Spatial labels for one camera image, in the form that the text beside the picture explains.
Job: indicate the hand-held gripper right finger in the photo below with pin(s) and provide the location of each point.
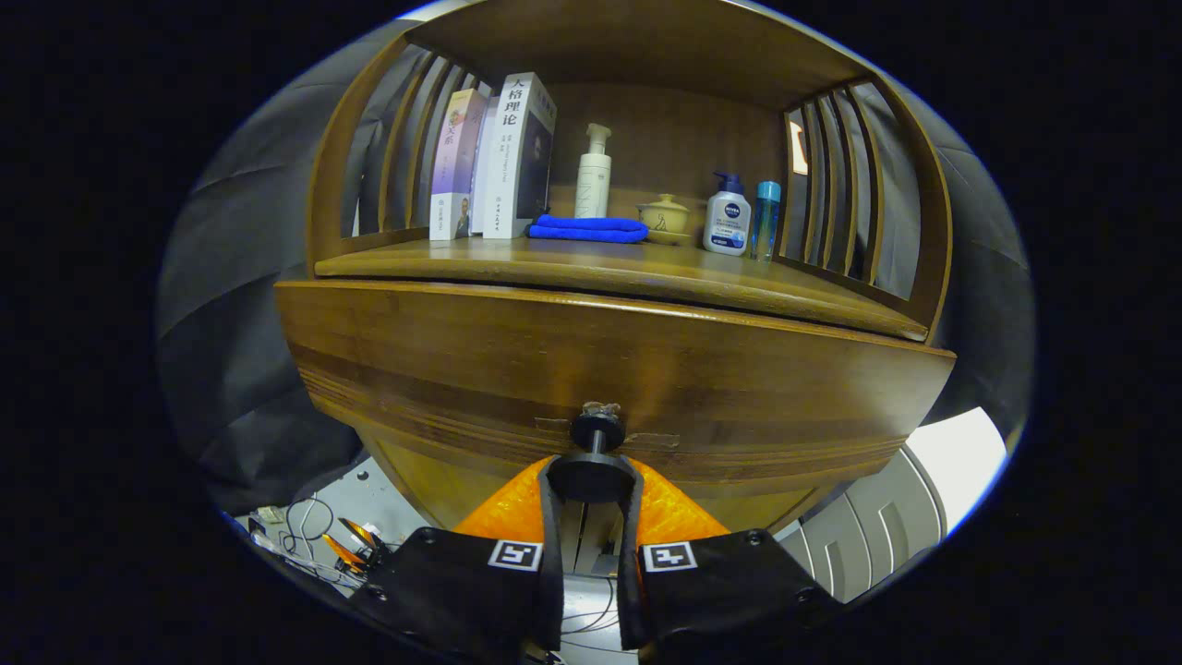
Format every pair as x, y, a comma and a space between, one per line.
628, 573

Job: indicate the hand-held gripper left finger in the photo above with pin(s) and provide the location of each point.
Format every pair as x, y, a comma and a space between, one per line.
551, 554

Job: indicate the wooden drawer with black knob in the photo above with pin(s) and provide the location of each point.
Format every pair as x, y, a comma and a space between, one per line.
554, 351

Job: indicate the wooden countertop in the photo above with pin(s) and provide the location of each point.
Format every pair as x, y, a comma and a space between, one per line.
665, 277

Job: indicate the brown wooden cabinet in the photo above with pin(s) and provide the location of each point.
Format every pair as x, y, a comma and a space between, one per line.
665, 129

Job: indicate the orange black tool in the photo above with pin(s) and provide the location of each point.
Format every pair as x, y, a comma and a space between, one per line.
355, 545

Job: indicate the grey ribbed panel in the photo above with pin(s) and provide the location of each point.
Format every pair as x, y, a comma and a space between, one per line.
877, 526

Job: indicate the blue folded cloth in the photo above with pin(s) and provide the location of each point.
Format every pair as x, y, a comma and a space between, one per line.
586, 229

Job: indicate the yellow lidded teacup with saucer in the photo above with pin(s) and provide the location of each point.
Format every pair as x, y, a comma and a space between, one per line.
663, 217

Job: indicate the white lotion bottle blue cap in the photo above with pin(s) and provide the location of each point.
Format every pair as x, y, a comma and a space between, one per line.
727, 222

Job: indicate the white pump bottle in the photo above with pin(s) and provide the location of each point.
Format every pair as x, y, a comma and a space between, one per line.
593, 185

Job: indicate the teal clear bottle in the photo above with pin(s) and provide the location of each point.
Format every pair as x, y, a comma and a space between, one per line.
765, 222

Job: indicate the thick white book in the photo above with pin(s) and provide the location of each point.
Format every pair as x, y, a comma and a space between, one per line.
512, 157

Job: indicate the purple book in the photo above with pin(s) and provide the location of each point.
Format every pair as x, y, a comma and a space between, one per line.
452, 166

